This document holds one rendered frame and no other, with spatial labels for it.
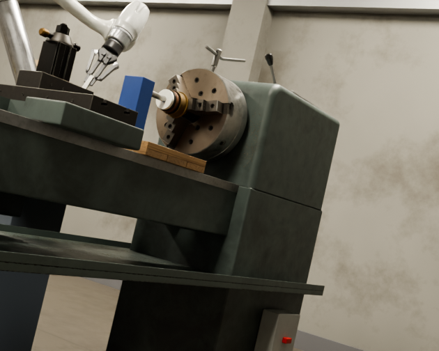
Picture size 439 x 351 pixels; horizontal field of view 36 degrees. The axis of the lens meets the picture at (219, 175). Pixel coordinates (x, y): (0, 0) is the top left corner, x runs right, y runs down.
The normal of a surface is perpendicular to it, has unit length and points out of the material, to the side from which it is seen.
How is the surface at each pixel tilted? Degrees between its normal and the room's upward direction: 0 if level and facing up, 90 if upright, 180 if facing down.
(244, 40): 90
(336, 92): 90
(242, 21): 90
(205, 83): 90
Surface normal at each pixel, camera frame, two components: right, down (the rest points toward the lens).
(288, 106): 0.81, 0.15
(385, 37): -0.52, -0.17
